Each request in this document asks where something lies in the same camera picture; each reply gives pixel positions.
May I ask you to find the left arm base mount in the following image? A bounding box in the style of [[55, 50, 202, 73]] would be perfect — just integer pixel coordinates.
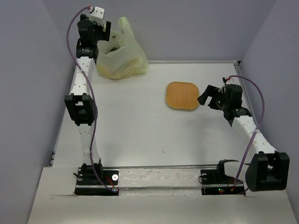
[[73, 164, 119, 196]]

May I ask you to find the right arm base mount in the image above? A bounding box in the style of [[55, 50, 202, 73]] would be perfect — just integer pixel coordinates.
[[198, 160, 246, 196]]

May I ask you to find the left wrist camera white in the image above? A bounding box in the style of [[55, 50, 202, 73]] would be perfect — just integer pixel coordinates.
[[89, 7, 105, 26]]

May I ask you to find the light green plastic bag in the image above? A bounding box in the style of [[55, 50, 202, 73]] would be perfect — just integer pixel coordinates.
[[96, 17, 149, 79]]

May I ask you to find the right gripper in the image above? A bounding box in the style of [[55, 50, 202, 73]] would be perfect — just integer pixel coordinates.
[[197, 85, 229, 111]]

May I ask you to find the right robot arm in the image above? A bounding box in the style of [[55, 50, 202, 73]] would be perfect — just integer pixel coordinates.
[[198, 84, 290, 192]]

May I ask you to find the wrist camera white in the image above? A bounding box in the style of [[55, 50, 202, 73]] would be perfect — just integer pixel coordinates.
[[89, 7, 105, 26], [219, 77, 233, 93]]

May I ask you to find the square woven bamboo tray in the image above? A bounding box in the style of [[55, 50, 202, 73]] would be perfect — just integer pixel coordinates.
[[165, 82, 199, 111]]

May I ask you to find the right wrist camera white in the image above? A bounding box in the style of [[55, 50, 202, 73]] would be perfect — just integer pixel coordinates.
[[219, 77, 233, 93]]

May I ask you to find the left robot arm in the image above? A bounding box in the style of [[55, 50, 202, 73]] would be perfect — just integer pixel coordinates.
[[64, 10, 111, 184]]

